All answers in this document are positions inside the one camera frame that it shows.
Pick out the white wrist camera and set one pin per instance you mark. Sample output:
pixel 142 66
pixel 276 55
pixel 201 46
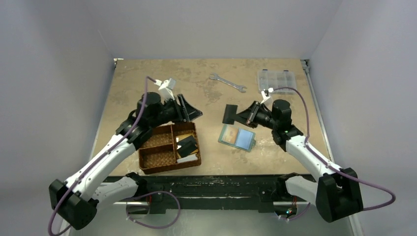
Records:
pixel 266 95
pixel 165 88

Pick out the stack of cards in basket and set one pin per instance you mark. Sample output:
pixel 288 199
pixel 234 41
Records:
pixel 191 157

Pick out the brown woven divided basket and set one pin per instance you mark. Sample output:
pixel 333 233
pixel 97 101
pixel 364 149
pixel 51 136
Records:
pixel 159 153

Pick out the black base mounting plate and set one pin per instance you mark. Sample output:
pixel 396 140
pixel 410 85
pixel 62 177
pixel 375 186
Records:
pixel 235 192

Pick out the black card in basket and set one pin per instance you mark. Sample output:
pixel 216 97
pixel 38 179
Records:
pixel 186 145

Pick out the clear plastic organizer box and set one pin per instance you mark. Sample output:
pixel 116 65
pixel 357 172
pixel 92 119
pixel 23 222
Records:
pixel 276 80

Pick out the black card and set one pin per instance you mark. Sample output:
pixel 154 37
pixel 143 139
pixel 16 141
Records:
pixel 230 114
pixel 186 145

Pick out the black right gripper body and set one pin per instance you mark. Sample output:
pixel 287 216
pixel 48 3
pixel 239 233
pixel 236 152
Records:
pixel 253 113

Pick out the silver open-end wrench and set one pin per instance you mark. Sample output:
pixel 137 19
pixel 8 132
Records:
pixel 216 77

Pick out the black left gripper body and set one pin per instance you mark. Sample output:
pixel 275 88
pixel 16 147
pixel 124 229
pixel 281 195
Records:
pixel 170 112

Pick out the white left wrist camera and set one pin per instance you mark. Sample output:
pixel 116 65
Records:
pixel 165 88

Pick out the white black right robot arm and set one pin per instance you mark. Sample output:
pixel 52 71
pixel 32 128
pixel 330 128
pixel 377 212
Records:
pixel 333 192

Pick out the teal leather card holder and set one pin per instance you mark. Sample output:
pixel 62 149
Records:
pixel 245 139

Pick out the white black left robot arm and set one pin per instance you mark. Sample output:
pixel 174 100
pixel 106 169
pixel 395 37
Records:
pixel 78 198

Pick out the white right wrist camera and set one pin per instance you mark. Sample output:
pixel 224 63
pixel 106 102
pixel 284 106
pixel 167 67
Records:
pixel 266 95

